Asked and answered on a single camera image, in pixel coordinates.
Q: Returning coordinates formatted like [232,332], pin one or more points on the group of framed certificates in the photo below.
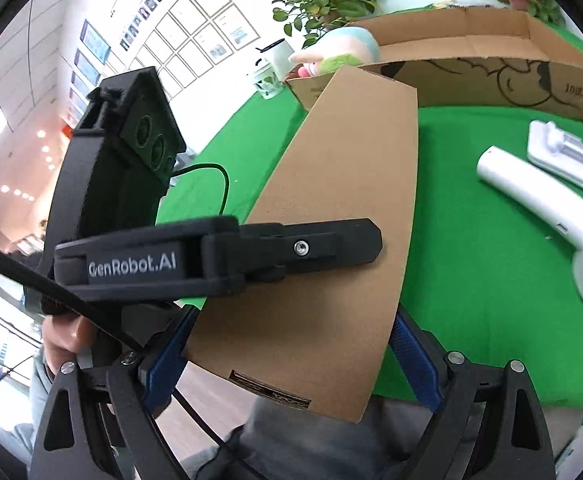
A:
[196,25]

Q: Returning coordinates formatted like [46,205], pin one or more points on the leafy potted plant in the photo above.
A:
[326,0]

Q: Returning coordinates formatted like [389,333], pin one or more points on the group of blue wall posters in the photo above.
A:
[89,55]

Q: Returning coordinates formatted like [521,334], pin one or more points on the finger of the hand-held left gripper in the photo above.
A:
[321,250]

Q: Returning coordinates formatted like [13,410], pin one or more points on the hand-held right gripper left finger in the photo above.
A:
[165,367]

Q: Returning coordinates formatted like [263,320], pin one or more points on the person's left hand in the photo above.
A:
[64,337]

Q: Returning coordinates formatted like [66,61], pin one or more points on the white plastic holder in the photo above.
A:
[561,152]

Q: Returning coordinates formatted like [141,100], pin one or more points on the green tablecloth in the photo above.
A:
[481,270]

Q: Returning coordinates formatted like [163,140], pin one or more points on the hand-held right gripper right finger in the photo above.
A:
[416,357]

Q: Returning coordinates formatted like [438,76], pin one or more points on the person's grey trousers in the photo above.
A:
[331,450]

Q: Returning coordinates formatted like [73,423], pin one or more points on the white handheld fan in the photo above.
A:
[546,200]

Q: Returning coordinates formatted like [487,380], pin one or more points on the pastel plush toy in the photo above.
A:
[341,50]

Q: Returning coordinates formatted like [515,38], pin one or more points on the white kettle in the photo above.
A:
[274,72]

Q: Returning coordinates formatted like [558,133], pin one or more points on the row of portrait photos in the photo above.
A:
[146,5]

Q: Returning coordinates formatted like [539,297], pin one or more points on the large cardboard box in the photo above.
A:
[321,210]

